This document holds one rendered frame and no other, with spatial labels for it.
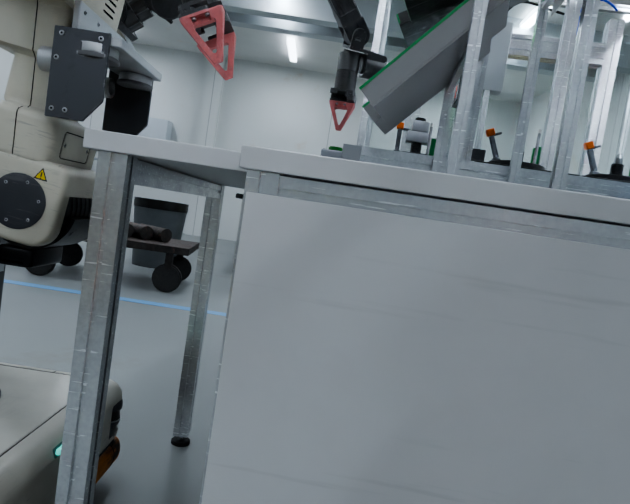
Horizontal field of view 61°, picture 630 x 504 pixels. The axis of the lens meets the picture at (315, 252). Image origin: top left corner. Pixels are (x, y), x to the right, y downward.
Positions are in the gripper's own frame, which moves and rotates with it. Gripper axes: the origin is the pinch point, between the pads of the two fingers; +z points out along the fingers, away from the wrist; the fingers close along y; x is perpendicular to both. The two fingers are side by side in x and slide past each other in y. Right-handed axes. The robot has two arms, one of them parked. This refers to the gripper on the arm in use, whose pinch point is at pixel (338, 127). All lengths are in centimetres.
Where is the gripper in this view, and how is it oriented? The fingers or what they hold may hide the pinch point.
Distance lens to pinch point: 148.7
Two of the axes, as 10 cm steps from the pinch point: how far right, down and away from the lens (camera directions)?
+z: -1.5, 9.9, 0.7
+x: -9.8, -1.6, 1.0
